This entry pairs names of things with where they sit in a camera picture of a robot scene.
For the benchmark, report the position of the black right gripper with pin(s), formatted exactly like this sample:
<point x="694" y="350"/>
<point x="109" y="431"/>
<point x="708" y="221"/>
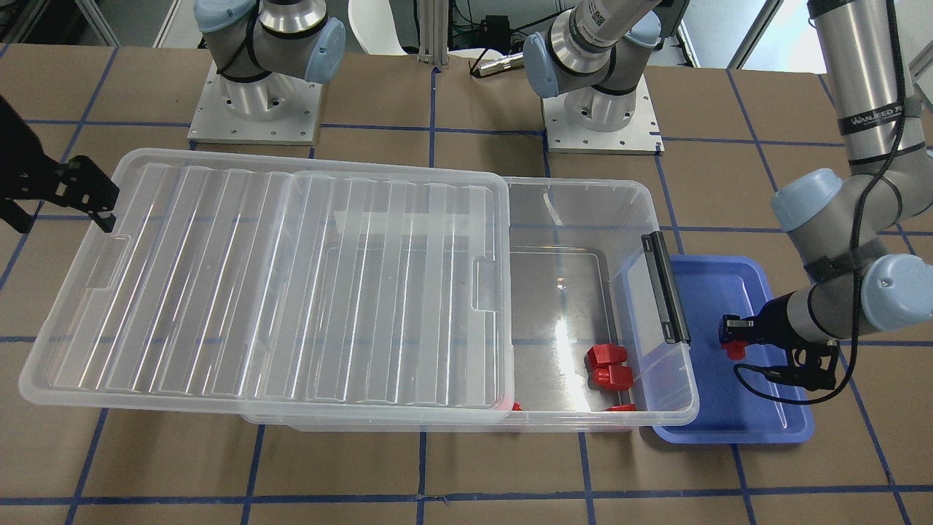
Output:
<point x="28" y="169"/>

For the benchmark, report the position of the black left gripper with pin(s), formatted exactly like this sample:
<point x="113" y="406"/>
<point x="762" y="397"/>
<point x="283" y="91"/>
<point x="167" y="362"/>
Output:
<point x="771" y="325"/>

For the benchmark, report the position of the red block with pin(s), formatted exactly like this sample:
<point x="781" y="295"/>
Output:
<point x="606" y="354"/>
<point x="735" y="349"/>
<point x="616" y="378"/>

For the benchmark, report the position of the clear plastic box lid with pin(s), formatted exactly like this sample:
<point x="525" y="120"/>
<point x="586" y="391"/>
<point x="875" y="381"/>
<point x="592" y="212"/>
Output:
<point x="154" y="315"/>

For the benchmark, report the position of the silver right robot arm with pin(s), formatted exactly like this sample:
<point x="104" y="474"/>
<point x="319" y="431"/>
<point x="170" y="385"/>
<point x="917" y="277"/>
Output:
<point x="103" y="102"/>

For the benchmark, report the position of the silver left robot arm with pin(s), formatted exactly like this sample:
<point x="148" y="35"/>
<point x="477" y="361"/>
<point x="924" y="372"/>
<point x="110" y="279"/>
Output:
<point x="858" y="287"/>

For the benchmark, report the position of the blue plastic tray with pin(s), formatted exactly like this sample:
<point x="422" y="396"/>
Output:
<point x="711" y="286"/>

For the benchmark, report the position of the clear plastic storage box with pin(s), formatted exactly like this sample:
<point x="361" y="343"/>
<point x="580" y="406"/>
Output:
<point x="583" y="292"/>

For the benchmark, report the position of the white chair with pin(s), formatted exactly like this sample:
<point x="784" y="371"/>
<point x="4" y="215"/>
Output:
<point x="372" y="23"/>

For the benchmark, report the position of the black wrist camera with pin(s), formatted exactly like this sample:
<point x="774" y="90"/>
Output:
<point x="811" y="366"/>

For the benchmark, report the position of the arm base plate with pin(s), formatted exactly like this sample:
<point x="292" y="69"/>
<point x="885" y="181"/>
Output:
<point x="277" y="110"/>
<point x="591" y="122"/>

